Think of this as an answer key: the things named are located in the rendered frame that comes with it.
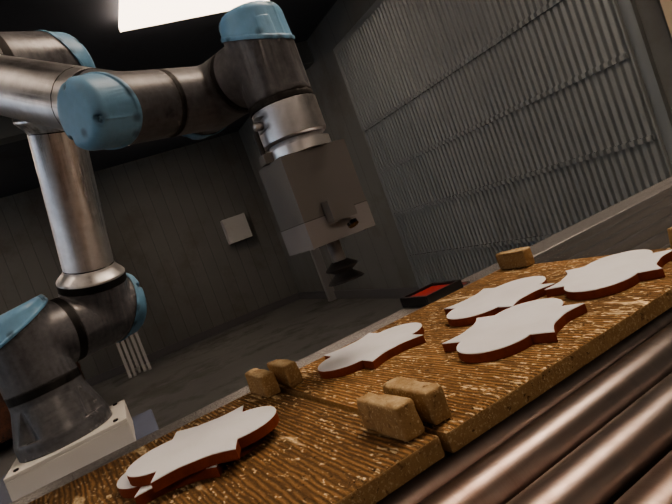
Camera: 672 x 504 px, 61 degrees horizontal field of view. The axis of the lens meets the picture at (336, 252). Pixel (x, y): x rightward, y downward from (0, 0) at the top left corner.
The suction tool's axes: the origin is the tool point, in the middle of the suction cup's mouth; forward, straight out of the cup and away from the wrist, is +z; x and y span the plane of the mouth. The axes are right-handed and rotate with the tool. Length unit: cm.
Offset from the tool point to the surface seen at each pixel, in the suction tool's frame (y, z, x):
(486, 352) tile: -0.4, 8.1, -19.1
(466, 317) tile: 7.9, 8.1, -8.1
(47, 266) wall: 31, -85, 876
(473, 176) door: 292, 0, 271
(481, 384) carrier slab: -4.3, 9.0, -21.8
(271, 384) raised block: -11.6, 7.6, 3.3
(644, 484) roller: -9.3, 10.6, -37.5
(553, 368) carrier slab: -0.2, 9.3, -25.5
